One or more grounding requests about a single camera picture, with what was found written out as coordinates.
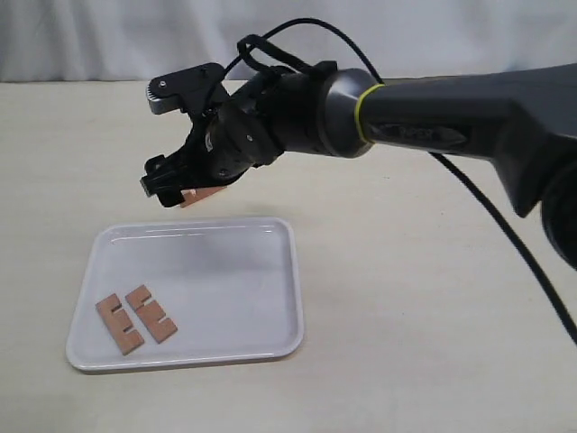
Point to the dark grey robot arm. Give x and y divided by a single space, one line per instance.
522 122

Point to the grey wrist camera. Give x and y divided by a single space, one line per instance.
184 90

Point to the white backdrop curtain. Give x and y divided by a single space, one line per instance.
122 40

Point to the white plastic tray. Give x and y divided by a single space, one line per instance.
230 285

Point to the brown notched wooden piece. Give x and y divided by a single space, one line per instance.
193 196

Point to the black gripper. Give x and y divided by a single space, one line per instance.
276 111

